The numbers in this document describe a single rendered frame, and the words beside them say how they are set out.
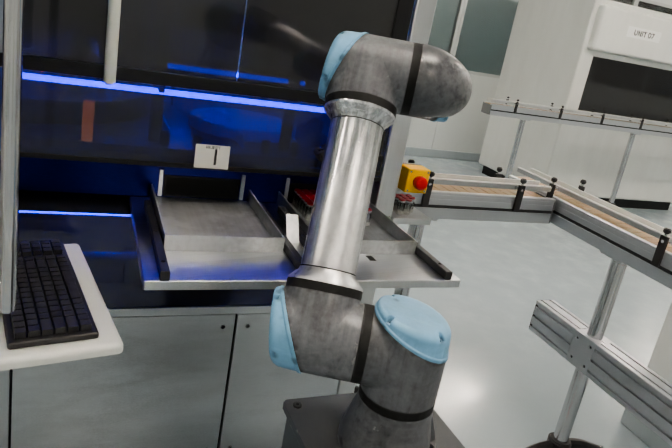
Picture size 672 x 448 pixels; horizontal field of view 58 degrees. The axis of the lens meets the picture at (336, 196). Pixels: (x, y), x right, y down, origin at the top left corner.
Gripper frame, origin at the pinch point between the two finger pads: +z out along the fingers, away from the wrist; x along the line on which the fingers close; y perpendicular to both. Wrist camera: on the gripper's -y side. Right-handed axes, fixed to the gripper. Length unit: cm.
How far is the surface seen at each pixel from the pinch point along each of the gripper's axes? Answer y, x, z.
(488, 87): 375, 471, 6
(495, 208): 65, 22, 7
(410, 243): 12.9, -15.3, 4.6
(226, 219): -28.3, 3.8, 7.3
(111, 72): -57, 3, -25
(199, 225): -35.7, -0.9, 7.3
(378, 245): 4.3, -15.3, 5.3
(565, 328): 93, 5, 43
